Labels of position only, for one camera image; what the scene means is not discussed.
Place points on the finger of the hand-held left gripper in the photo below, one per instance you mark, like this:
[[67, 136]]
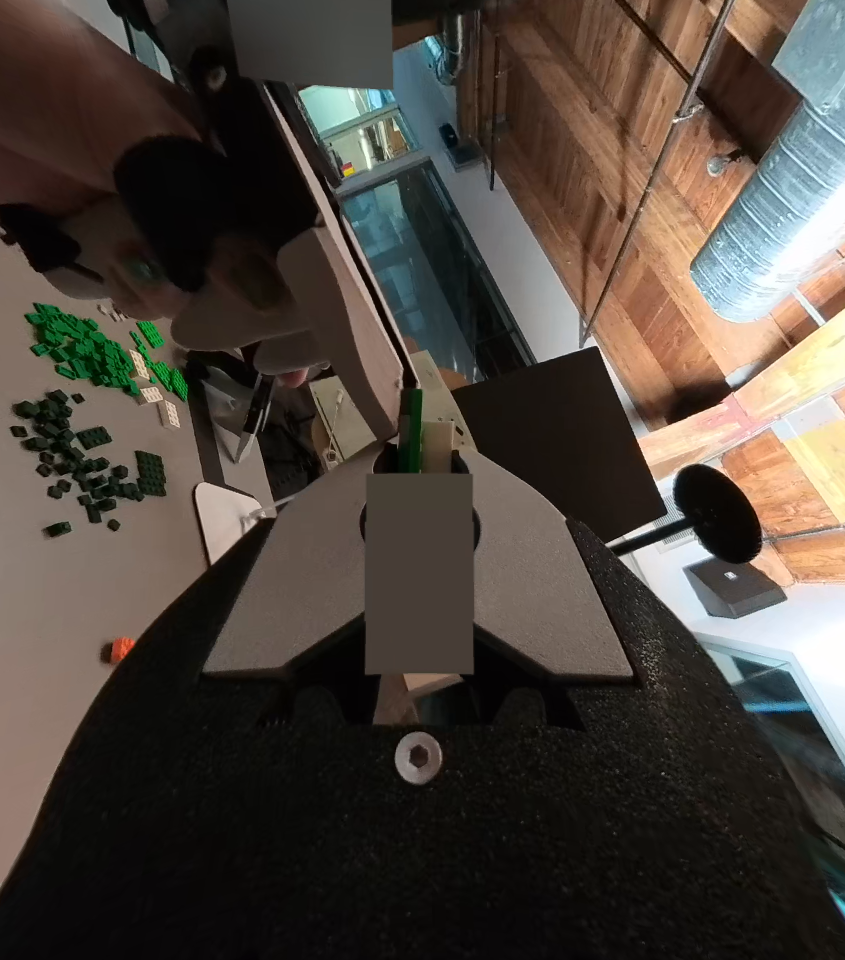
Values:
[[347, 337], [379, 311]]

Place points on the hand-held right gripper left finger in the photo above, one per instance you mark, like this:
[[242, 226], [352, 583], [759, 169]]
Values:
[[295, 585]]

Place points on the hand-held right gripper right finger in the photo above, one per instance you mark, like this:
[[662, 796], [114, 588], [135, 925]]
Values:
[[542, 585]]

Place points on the bright green lego plate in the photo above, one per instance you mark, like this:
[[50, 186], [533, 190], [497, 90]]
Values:
[[411, 427]]

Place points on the white lego brick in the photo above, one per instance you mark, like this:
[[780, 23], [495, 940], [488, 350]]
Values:
[[151, 394], [139, 364], [170, 414], [437, 450]]

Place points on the dark green lego plate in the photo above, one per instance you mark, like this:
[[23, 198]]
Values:
[[151, 472]]

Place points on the person's left hand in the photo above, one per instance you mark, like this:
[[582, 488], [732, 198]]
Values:
[[55, 90]]

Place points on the white lamp base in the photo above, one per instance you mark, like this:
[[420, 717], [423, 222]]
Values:
[[231, 525]]

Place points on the black panel board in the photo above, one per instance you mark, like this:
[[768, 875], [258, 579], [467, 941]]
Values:
[[557, 442]]

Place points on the orange brick separator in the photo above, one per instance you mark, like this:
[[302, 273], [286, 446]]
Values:
[[121, 649]]

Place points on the black round disc on pole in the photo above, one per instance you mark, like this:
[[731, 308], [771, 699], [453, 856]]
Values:
[[719, 514]]

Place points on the black wedge box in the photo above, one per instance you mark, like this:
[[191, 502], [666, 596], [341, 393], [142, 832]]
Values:
[[734, 589]]

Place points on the dark green long brick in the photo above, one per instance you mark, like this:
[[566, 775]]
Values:
[[94, 437]]

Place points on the pile of dark green bricks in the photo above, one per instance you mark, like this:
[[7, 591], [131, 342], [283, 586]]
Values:
[[70, 465]]

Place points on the pile of bright green bricks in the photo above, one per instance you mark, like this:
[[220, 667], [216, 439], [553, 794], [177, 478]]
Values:
[[85, 352]]

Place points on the metal ceiling pipe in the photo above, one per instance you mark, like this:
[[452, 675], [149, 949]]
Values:
[[655, 165]]

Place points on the silver ventilation duct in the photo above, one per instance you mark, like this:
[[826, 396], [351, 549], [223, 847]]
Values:
[[805, 172]]

